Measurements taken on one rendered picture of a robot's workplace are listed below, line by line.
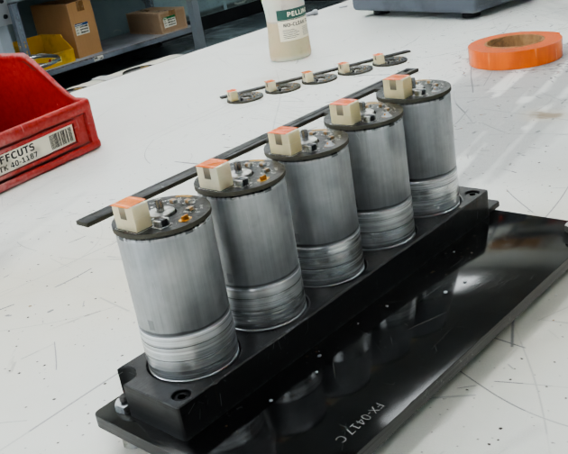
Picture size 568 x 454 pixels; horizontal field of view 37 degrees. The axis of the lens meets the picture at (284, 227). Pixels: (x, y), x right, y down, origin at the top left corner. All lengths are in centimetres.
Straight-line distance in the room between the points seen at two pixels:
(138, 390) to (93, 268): 14
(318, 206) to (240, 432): 7
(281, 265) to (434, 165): 8
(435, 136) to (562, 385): 9
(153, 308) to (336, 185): 7
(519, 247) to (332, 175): 8
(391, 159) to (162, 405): 10
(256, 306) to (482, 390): 6
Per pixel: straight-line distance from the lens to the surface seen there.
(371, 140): 26
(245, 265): 22
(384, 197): 26
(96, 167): 49
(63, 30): 496
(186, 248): 20
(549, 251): 28
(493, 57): 56
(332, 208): 24
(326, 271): 25
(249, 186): 22
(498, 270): 27
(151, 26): 527
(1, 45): 282
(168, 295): 21
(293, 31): 67
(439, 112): 28
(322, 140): 25
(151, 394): 22
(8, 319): 33
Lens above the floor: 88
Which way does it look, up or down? 22 degrees down
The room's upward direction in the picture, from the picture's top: 10 degrees counter-clockwise
